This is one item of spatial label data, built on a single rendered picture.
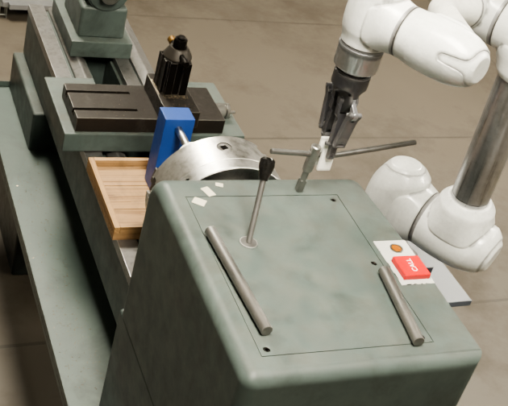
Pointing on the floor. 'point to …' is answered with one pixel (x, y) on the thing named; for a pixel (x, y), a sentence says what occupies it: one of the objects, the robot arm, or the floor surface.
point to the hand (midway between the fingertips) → (325, 153)
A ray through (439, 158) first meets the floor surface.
